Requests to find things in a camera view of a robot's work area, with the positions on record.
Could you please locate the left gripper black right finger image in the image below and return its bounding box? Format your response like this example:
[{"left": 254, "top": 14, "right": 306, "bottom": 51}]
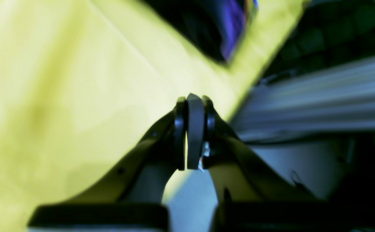
[{"left": 187, "top": 93, "right": 375, "bottom": 232}]

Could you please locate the yellow table cloth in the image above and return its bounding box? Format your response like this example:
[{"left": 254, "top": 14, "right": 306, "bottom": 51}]
[{"left": 0, "top": 0, "right": 308, "bottom": 232}]

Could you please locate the black T-shirt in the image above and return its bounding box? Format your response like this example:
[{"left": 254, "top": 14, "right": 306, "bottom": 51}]
[{"left": 146, "top": 0, "right": 259, "bottom": 63}]

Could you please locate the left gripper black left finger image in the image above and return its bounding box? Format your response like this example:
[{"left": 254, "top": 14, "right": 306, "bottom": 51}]
[{"left": 28, "top": 97, "right": 186, "bottom": 230}]

